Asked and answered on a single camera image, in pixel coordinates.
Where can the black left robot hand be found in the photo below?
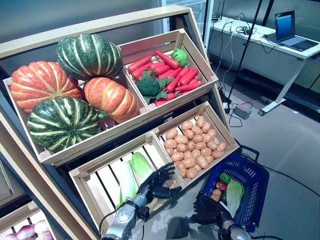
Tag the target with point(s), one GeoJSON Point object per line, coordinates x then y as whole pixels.
{"type": "Point", "coordinates": [156, 181]}

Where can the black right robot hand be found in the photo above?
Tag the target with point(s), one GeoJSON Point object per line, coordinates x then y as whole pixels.
{"type": "Point", "coordinates": [208, 210]}

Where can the brown potato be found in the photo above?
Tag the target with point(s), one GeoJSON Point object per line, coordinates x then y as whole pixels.
{"type": "Point", "coordinates": [216, 194]}
{"type": "Point", "coordinates": [177, 156]}
{"type": "Point", "coordinates": [196, 130]}
{"type": "Point", "coordinates": [189, 134]}
{"type": "Point", "coordinates": [201, 161]}
{"type": "Point", "coordinates": [200, 121]}
{"type": "Point", "coordinates": [181, 139]}
{"type": "Point", "coordinates": [172, 183]}
{"type": "Point", "coordinates": [169, 151]}
{"type": "Point", "coordinates": [216, 154]}
{"type": "Point", "coordinates": [206, 138]}
{"type": "Point", "coordinates": [170, 144]}
{"type": "Point", "coordinates": [188, 155]}
{"type": "Point", "coordinates": [212, 133]}
{"type": "Point", "coordinates": [187, 125]}
{"type": "Point", "coordinates": [206, 127]}
{"type": "Point", "coordinates": [197, 167]}
{"type": "Point", "coordinates": [212, 145]}
{"type": "Point", "coordinates": [206, 151]}
{"type": "Point", "coordinates": [209, 159]}
{"type": "Point", "coordinates": [191, 145]}
{"type": "Point", "coordinates": [221, 146]}
{"type": "Point", "coordinates": [196, 153]}
{"type": "Point", "coordinates": [192, 173]}
{"type": "Point", "coordinates": [180, 168]}
{"type": "Point", "coordinates": [172, 134]}
{"type": "Point", "coordinates": [198, 138]}
{"type": "Point", "coordinates": [200, 145]}
{"type": "Point", "coordinates": [181, 147]}
{"type": "Point", "coordinates": [188, 162]}

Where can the blue plastic shopping basket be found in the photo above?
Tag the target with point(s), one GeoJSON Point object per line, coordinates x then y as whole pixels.
{"type": "Point", "coordinates": [250, 180]}

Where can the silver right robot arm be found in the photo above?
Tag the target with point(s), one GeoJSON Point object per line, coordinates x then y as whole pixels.
{"type": "Point", "coordinates": [237, 233]}

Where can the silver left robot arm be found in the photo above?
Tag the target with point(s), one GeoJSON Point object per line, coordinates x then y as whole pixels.
{"type": "Point", "coordinates": [123, 217]}

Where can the dark green cucumber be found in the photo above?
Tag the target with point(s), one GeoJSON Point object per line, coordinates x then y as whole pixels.
{"type": "Point", "coordinates": [223, 198]}

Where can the white green napa cabbage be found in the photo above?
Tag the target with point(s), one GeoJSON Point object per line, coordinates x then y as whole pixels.
{"type": "Point", "coordinates": [126, 180]}

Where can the green bell pepper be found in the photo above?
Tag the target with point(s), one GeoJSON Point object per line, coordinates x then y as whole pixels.
{"type": "Point", "coordinates": [225, 178]}

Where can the wooden cabbage crate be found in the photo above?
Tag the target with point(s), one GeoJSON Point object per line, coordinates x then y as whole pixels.
{"type": "Point", "coordinates": [112, 152]}

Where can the wooden pumpkin crate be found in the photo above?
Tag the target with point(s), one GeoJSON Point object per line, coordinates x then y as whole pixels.
{"type": "Point", "coordinates": [100, 145]}

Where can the red carrot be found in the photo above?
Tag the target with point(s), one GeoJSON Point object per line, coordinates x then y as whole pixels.
{"type": "Point", "coordinates": [141, 71]}
{"type": "Point", "coordinates": [166, 59]}
{"type": "Point", "coordinates": [160, 102]}
{"type": "Point", "coordinates": [177, 72]}
{"type": "Point", "coordinates": [171, 96]}
{"type": "Point", "coordinates": [160, 68]}
{"type": "Point", "coordinates": [140, 63]}
{"type": "Point", "coordinates": [188, 76]}
{"type": "Point", "coordinates": [165, 74]}
{"type": "Point", "coordinates": [175, 83]}
{"type": "Point", "coordinates": [187, 87]}
{"type": "Point", "coordinates": [195, 81]}

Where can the wooden potato crate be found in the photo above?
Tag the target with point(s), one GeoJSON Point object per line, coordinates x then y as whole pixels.
{"type": "Point", "coordinates": [221, 125]}

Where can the orange striped pumpkin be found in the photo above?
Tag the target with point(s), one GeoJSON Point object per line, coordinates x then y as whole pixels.
{"type": "Point", "coordinates": [111, 98]}
{"type": "Point", "coordinates": [42, 85]}

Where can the dark green broccoli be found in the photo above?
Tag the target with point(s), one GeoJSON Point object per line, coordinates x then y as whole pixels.
{"type": "Point", "coordinates": [147, 86]}

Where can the black power adapter box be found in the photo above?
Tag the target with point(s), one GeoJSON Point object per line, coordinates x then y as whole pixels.
{"type": "Point", "coordinates": [242, 111]}

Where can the green striped pumpkin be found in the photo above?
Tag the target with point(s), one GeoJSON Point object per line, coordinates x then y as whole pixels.
{"type": "Point", "coordinates": [88, 56]}
{"type": "Point", "coordinates": [62, 123]}

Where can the purple onion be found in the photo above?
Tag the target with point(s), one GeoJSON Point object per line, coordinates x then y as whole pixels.
{"type": "Point", "coordinates": [25, 231]}
{"type": "Point", "coordinates": [10, 236]}
{"type": "Point", "coordinates": [41, 226]}

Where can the light green lettuce head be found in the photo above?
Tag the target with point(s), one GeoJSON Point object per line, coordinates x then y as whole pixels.
{"type": "Point", "coordinates": [180, 57]}

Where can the wooden carrot crate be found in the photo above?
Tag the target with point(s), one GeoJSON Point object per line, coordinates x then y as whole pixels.
{"type": "Point", "coordinates": [191, 43]}

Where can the wooden onion crate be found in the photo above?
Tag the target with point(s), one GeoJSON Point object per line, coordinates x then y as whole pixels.
{"type": "Point", "coordinates": [15, 215]}

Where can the black tripod stand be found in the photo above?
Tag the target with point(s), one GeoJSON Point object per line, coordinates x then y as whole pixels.
{"type": "Point", "coordinates": [243, 47]}

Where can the wooden display shelf stand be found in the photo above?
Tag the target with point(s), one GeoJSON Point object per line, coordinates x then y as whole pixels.
{"type": "Point", "coordinates": [100, 25]}

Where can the white desk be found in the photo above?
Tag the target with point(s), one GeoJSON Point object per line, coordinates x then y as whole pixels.
{"type": "Point", "coordinates": [275, 57]}

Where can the white framed glass door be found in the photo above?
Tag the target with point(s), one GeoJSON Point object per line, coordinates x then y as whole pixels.
{"type": "Point", "coordinates": [208, 22]}

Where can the small black desk device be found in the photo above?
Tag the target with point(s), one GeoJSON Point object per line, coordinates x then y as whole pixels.
{"type": "Point", "coordinates": [215, 18]}

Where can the open laptop computer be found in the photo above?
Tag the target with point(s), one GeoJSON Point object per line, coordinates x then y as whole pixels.
{"type": "Point", "coordinates": [292, 30]}

